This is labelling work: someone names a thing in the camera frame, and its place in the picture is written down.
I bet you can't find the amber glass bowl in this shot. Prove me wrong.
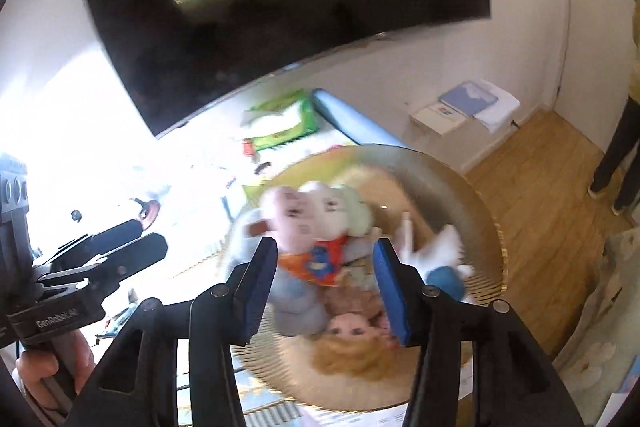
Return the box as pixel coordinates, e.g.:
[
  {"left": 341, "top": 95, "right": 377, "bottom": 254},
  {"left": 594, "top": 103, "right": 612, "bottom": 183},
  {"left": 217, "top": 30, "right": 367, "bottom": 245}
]
[{"left": 227, "top": 144, "right": 508, "bottom": 413}]

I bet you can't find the blue cover booklet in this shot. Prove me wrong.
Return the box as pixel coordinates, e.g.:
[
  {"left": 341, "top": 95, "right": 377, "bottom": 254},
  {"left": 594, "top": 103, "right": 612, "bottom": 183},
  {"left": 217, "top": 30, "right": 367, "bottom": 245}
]
[{"left": 439, "top": 80, "right": 501, "bottom": 118}]

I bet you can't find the black television screen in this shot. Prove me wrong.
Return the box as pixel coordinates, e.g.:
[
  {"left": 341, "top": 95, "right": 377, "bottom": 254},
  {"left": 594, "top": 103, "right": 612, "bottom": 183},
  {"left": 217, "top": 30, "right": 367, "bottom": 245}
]
[{"left": 72, "top": 0, "right": 493, "bottom": 140}]

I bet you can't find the blonde doll pink dress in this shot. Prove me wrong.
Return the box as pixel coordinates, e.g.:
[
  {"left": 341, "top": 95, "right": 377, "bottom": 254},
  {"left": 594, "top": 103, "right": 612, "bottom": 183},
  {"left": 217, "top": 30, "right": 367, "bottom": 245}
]
[{"left": 312, "top": 292, "right": 401, "bottom": 378}]

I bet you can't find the white cardboard box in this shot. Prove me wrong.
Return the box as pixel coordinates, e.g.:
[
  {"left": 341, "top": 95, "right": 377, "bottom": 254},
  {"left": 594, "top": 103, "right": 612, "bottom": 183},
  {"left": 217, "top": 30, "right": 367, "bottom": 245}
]
[{"left": 410, "top": 104, "right": 468, "bottom": 138}]

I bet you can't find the green tissue pack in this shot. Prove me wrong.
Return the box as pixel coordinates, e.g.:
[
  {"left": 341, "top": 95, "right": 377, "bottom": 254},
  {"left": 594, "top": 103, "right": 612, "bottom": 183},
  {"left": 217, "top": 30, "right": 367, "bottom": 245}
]
[{"left": 242, "top": 89, "right": 321, "bottom": 152}]

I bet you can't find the metal phone stand wooden base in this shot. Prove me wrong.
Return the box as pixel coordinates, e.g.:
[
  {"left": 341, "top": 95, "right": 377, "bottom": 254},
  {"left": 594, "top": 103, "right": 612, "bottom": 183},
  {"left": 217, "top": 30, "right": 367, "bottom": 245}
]
[{"left": 132, "top": 199, "right": 162, "bottom": 228}]

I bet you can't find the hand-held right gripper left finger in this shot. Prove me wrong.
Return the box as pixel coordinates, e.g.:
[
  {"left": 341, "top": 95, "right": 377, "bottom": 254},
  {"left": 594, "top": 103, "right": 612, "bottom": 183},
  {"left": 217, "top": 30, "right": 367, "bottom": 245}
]
[{"left": 75, "top": 237, "right": 279, "bottom": 427}]

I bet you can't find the blue patterned mat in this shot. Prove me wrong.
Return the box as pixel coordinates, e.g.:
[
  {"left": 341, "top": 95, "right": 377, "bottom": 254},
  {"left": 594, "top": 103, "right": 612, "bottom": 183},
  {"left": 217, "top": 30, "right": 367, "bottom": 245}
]
[{"left": 95, "top": 227, "right": 321, "bottom": 427}]

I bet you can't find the blue plush toy with cap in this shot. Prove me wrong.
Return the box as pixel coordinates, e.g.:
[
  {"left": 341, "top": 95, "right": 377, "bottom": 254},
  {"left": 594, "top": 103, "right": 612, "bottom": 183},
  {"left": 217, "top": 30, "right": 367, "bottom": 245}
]
[{"left": 235, "top": 179, "right": 381, "bottom": 338}]

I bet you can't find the pale floral cloth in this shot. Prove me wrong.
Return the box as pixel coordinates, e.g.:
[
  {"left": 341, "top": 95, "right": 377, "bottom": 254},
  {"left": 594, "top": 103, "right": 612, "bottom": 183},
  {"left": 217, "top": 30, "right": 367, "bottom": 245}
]
[{"left": 552, "top": 227, "right": 640, "bottom": 427}]

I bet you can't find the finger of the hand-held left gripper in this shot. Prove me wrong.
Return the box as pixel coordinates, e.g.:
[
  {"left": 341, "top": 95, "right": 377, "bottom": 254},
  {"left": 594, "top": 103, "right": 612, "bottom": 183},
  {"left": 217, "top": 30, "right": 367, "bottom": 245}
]
[
  {"left": 37, "top": 233, "right": 168, "bottom": 303},
  {"left": 52, "top": 218, "right": 143, "bottom": 265}
]

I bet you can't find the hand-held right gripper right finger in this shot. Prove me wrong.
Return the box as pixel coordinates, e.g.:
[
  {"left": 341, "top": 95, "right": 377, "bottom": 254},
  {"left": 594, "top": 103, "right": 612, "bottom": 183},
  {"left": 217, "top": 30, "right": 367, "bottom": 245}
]
[{"left": 371, "top": 238, "right": 586, "bottom": 427}]

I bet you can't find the white plush toy blue ball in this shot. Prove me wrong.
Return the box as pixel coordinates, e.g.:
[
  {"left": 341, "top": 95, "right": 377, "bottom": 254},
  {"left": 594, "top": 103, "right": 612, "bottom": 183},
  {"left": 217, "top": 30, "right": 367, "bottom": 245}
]
[{"left": 400, "top": 212, "right": 476, "bottom": 303}]

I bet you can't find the person's left hand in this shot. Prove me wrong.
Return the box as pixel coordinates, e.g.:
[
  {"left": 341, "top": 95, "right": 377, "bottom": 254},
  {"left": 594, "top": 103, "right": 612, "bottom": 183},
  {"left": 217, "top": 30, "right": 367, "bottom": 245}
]
[{"left": 15, "top": 329, "right": 96, "bottom": 414}]

